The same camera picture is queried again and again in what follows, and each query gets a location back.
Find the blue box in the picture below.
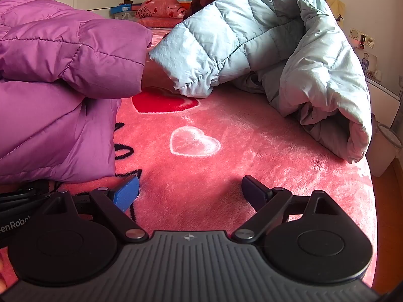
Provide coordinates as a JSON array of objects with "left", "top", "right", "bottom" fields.
[{"left": 110, "top": 4, "right": 133, "bottom": 15}]

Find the white nightstand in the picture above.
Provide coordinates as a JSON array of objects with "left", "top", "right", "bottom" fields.
[{"left": 365, "top": 75, "right": 403, "bottom": 129}]

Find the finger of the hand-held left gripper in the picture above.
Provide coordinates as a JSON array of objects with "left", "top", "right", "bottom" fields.
[{"left": 0, "top": 180, "right": 60, "bottom": 210}]

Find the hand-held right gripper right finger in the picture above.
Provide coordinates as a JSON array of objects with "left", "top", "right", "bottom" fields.
[{"left": 231, "top": 174, "right": 347, "bottom": 244}]

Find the photo frame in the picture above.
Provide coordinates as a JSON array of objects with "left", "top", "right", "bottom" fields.
[{"left": 360, "top": 52, "right": 378, "bottom": 74}]

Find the white trash bin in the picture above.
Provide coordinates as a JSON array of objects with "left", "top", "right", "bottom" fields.
[{"left": 367, "top": 124, "right": 403, "bottom": 177}]

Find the pink heart print blanket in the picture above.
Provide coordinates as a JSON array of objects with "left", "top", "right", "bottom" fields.
[{"left": 0, "top": 27, "right": 378, "bottom": 290}]

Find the pink heart print pillow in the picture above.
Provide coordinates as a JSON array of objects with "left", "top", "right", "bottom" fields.
[{"left": 136, "top": 0, "right": 189, "bottom": 19}]

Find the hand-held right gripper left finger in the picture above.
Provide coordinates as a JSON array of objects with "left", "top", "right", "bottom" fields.
[{"left": 41, "top": 174, "right": 149, "bottom": 244}]

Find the light blue down jacket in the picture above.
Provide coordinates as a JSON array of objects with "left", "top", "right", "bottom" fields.
[{"left": 148, "top": 0, "right": 373, "bottom": 164}]

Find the plain pink pillow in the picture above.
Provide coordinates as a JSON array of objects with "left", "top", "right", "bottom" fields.
[{"left": 138, "top": 17, "right": 185, "bottom": 29}]

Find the purple down jacket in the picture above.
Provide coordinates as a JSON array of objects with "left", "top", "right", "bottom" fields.
[{"left": 0, "top": 0, "right": 154, "bottom": 184}]

